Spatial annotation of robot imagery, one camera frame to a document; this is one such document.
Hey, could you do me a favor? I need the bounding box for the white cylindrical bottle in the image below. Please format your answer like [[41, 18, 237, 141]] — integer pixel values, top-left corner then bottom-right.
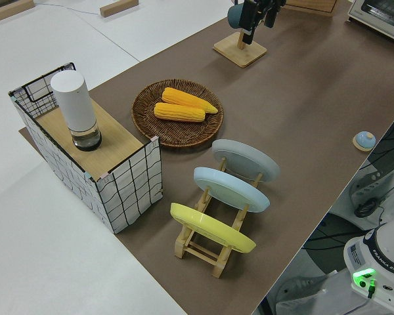
[[50, 71, 103, 152]]

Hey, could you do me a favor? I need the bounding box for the brown wicker basket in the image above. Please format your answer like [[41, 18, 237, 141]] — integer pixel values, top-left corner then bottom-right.
[[131, 79, 225, 148]]

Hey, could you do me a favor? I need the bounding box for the blue round bell button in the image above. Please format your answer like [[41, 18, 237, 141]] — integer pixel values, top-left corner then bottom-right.
[[352, 131, 377, 152]]

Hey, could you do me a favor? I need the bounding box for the wooden block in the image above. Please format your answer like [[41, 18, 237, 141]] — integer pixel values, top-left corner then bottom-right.
[[99, 0, 140, 18], [0, 0, 35, 24]]

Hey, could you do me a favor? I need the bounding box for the grid-pattern storage box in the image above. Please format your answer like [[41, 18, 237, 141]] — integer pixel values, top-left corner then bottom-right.
[[8, 62, 164, 235]]

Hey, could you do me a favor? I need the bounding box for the light blue plate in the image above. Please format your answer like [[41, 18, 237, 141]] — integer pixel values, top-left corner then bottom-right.
[[192, 166, 271, 213]]

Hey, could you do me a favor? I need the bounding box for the yellow corn cob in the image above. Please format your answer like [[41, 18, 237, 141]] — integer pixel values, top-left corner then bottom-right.
[[162, 87, 219, 115], [154, 102, 206, 123]]

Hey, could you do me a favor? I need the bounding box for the white toaster oven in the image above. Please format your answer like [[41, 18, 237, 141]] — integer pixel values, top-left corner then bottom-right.
[[347, 0, 394, 39]]

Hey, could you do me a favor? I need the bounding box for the yellow plate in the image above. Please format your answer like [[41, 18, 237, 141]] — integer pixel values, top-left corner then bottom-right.
[[169, 202, 257, 254]]

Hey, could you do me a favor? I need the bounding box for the black coiled floor cable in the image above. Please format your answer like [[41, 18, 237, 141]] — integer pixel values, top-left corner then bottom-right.
[[353, 198, 379, 218]]

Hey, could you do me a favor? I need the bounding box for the dark blue mug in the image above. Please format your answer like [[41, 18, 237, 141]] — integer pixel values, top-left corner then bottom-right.
[[227, 3, 247, 30]]

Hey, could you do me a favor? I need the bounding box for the wooden mug stand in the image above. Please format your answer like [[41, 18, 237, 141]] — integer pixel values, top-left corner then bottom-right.
[[213, 0, 268, 69]]

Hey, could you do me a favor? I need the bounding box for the brown table mat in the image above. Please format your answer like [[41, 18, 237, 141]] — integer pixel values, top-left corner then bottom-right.
[[18, 0, 394, 315]]

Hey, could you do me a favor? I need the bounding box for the grey plate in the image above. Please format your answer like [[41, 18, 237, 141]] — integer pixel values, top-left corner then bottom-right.
[[211, 138, 280, 183]]

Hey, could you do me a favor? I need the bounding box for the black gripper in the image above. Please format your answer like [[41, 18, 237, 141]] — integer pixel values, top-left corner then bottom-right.
[[242, 0, 286, 45]]

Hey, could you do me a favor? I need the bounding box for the wooden plate rack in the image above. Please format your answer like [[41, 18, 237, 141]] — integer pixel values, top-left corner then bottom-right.
[[174, 156, 264, 279]]

